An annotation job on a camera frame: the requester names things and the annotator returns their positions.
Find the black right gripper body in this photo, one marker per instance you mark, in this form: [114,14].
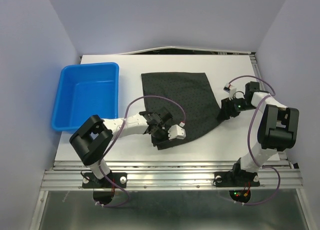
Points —
[239,105]

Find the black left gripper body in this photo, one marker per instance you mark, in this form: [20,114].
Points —
[164,128]

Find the black dotted skirt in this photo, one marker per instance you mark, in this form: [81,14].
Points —
[193,92]

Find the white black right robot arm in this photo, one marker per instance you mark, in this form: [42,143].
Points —
[277,130]

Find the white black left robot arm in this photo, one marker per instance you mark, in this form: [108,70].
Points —
[91,140]

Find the blue plastic bin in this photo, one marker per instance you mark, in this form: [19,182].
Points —
[85,90]

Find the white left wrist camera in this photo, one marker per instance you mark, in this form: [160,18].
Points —
[177,131]

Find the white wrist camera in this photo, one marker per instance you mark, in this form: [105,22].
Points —
[231,90]
[177,131]

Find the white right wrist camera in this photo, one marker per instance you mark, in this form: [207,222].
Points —
[231,90]

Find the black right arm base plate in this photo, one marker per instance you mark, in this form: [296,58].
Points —
[227,179]

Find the right side aluminium rail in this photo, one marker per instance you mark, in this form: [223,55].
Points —
[260,77]

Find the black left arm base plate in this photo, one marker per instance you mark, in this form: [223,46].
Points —
[89,180]

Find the aluminium table edge rail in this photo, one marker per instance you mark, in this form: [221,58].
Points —
[169,175]

